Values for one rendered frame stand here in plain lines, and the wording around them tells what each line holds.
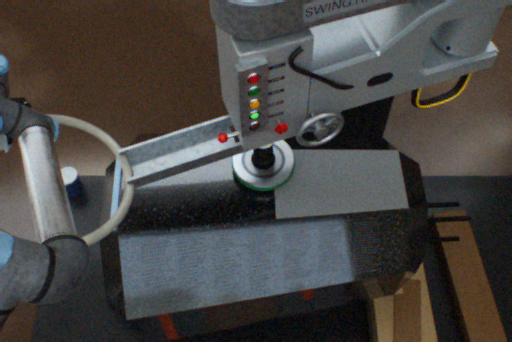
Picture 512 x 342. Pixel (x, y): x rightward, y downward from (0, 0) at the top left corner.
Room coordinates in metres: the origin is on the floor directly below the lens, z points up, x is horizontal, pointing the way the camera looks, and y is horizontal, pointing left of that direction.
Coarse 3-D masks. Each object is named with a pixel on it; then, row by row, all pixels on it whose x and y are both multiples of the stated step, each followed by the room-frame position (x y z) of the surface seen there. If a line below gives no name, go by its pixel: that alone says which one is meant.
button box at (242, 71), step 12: (264, 60) 0.99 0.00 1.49; (240, 72) 0.96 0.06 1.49; (252, 72) 0.97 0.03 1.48; (264, 72) 0.98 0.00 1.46; (240, 84) 0.96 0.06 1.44; (252, 84) 0.97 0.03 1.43; (264, 84) 0.98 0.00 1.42; (240, 96) 0.96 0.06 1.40; (264, 96) 0.98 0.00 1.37; (240, 108) 0.96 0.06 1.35; (252, 108) 0.97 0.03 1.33; (264, 108) 0.98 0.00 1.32; (240, 120) 0.96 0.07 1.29; (252, 120) 0.97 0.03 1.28; (264, 120) 0.98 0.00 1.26; (240, 132) 0.96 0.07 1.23; (252, 132) 0.97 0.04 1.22
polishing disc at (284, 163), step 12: (276, 144) 1.17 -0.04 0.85; (240, 156) 1.12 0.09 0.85; (276, 156) 1.12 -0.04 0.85; (288, 156) 1.12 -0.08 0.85; (240, 168) 1.08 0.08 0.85; (252, 168) 1.08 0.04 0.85; (276, 168) 1.08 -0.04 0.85; (288, 168) 1.08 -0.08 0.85; (252, 180) 1.03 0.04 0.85; (264, 180) 1.03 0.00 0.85; (276, 180) 1.03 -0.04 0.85
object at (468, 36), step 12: (492, 12) 1.25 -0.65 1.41; (444, 24) 1.29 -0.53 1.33; (456, 24) 1.26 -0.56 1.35; (468, 24) 1.25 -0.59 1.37; (480, 24) 1.24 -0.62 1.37; (492, 24) 1.26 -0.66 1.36; (432, 36) 1.32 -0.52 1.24; (444, 36) 1.28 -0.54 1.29; (456, 36) 1.25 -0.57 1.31; (468, 36) 1.24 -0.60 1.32; (480, 36) 1.25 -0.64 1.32; (444, 48) 1.27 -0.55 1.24; (456, 48) 1.25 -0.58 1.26; (468, 48) 1.24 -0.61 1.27; (480, 48) 1.25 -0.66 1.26
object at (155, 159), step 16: (192, 128) 1.09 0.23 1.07; (208, 128) 1.10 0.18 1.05; (224, 128) 1.11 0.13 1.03; (144, 144) 1.03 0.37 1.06; (160, 144) 1.05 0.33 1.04; (176, 144) 1.06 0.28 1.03; (192, 144) 1.06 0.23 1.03; (208, 144) 1.05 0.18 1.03; (224, 144) 1.05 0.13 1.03; (240, 144) 1.02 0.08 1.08; (144, 160) 1.00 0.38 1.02; (160, 160) 1.00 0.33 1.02; (176, 160) 1.00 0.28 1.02; (192, 160) 0.97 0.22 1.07; (208, 160) 0.99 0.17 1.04; (144, 176) 0.92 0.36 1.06; (160, 176) 0.93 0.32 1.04
